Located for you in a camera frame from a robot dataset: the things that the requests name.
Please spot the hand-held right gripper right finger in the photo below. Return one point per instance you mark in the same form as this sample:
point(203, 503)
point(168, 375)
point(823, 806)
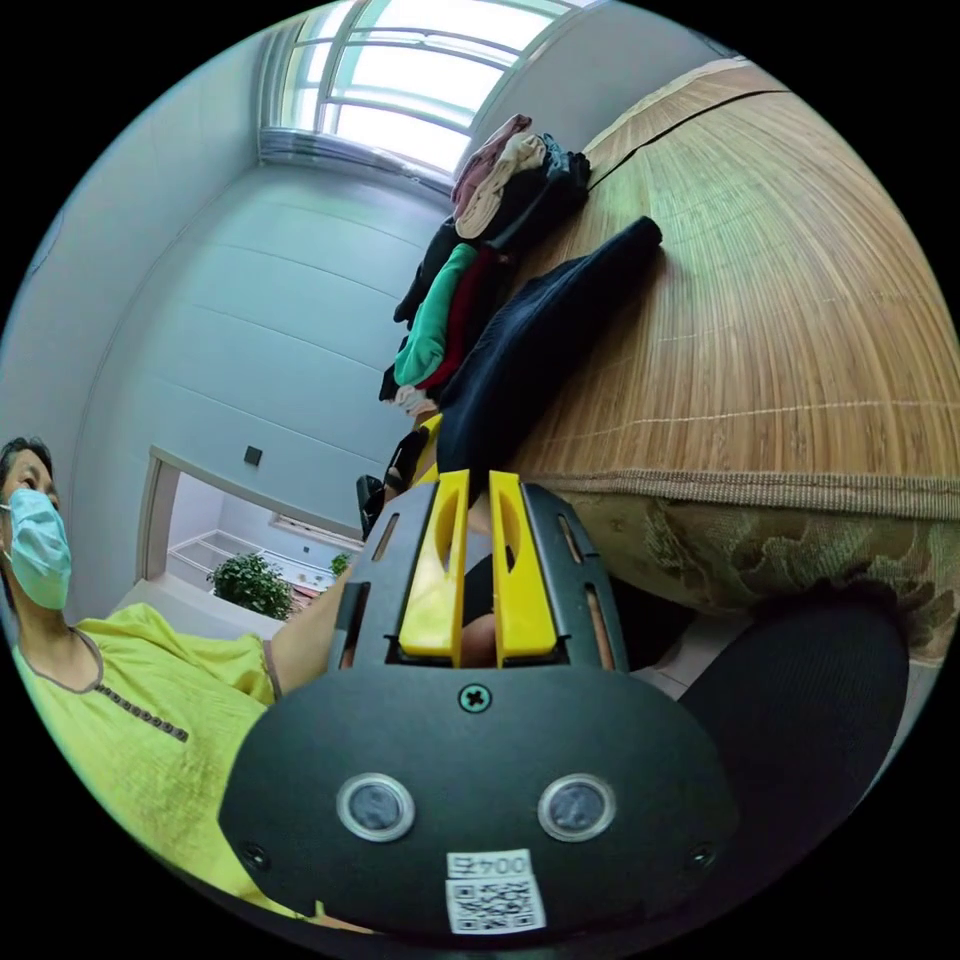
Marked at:
point(525, 600)

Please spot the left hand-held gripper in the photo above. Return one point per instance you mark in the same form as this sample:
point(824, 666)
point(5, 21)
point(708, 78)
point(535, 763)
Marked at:
point(401, 457)

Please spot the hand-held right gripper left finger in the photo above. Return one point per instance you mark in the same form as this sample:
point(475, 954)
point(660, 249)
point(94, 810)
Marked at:
point(431, 600)

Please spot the black long-sleeve sweater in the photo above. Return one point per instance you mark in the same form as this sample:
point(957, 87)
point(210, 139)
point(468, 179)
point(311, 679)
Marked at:
point(540, 337)

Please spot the person's left forearm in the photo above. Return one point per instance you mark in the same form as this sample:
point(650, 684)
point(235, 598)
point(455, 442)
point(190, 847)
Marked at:
point(307, 634)

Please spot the small green potted plant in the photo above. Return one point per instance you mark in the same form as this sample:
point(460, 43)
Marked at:
point(341, 564)

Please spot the pile of clothes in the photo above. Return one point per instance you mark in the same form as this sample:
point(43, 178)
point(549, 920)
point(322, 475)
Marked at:
point(450, 315)

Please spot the large green potted plant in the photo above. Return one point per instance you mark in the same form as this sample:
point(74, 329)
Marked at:
point(251, 585)

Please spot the person's body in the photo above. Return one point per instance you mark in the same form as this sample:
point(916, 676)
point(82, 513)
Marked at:
point(150, 735)

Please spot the bed with woven mat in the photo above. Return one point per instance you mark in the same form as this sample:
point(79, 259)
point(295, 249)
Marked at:
point(750, 300)

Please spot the dark wall switch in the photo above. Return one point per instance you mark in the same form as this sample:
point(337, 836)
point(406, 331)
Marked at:
point(253, 454)

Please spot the window with white frame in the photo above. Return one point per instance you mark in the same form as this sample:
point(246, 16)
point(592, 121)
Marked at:
point(405, 75)

